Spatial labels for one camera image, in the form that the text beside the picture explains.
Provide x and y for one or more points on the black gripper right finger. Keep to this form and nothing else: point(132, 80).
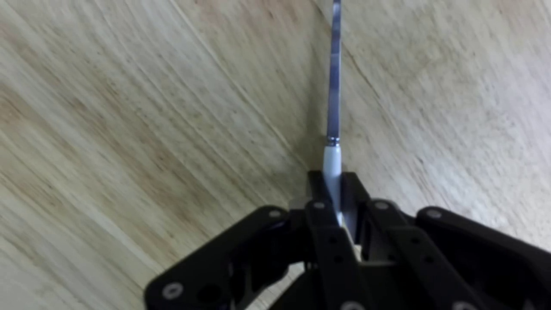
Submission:
point(448, 259)

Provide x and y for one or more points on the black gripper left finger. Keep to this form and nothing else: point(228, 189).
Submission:
point(276, 259)

